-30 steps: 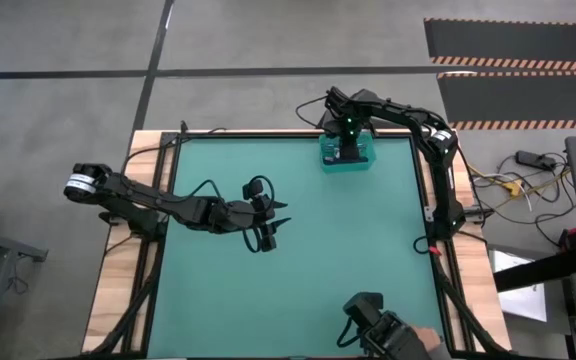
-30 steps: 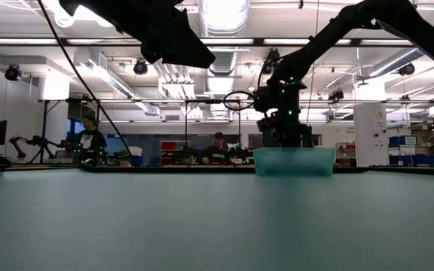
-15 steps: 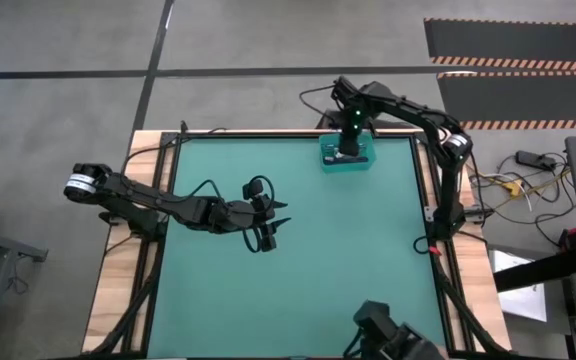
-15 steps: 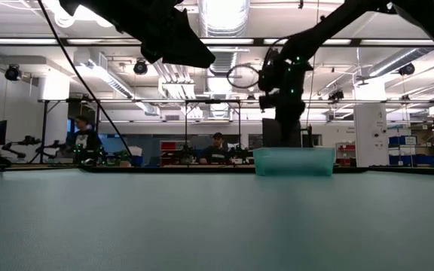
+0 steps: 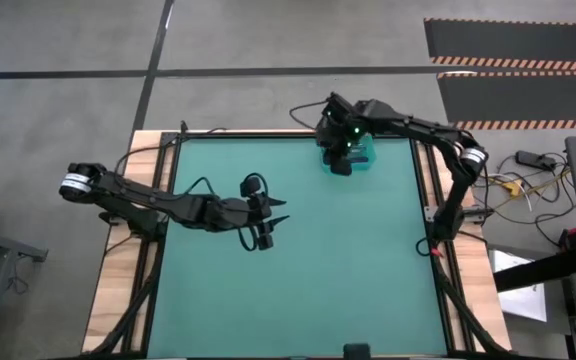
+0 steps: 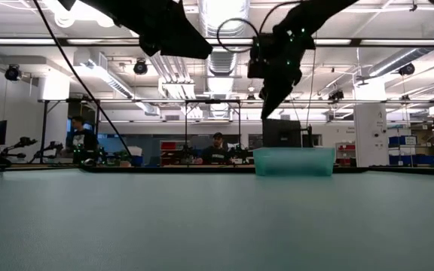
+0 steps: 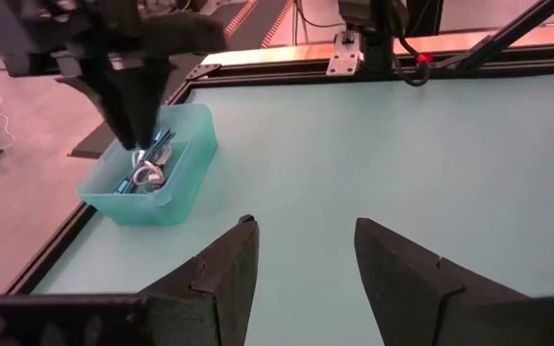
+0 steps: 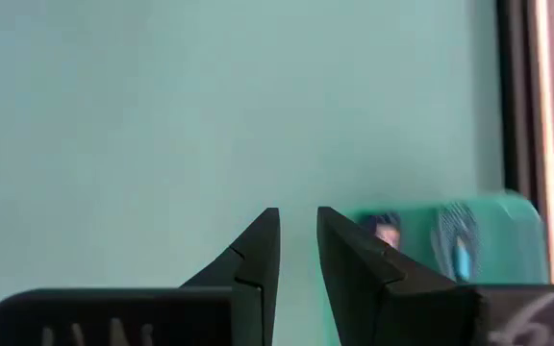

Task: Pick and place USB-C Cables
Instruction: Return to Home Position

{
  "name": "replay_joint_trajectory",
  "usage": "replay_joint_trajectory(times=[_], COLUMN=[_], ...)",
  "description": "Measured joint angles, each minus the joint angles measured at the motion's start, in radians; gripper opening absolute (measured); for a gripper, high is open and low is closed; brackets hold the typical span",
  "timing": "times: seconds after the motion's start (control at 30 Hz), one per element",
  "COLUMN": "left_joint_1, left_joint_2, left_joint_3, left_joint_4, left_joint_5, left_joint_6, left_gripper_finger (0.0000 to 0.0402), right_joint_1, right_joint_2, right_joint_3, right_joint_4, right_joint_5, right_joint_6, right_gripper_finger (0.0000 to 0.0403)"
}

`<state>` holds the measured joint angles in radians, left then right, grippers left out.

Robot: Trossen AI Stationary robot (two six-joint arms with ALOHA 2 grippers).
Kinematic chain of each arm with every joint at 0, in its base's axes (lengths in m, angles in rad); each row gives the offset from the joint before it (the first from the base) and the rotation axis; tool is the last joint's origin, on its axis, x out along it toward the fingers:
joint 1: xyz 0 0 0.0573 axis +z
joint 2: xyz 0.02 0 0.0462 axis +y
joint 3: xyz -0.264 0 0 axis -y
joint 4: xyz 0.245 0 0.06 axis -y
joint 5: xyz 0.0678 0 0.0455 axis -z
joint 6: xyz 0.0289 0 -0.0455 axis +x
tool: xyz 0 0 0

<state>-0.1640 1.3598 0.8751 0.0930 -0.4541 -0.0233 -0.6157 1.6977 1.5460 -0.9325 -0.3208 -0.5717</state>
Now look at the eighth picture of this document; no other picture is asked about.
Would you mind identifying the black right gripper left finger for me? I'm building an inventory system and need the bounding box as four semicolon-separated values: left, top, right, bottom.
179;206;283;346

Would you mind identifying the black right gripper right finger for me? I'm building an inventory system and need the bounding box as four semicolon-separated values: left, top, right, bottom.
315;205;481;346

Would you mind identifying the grey-blue marker pen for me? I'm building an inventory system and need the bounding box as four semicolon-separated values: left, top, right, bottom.
429;201;483;284

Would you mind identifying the teal plastic bin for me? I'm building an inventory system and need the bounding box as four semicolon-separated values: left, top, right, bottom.
342;190;551;286

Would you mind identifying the teal table mat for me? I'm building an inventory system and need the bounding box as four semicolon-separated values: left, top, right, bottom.
0;0;507;346

